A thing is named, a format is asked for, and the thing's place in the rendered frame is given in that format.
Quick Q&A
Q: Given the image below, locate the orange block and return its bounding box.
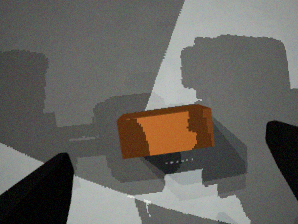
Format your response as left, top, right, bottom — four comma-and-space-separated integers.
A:
117, 104, 214, 159

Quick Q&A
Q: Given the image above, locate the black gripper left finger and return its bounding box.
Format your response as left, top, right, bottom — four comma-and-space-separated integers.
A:
0, 152, 74, 224

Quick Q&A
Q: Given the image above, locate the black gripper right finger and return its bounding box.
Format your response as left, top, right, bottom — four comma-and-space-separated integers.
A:
265, 120, 298, 200

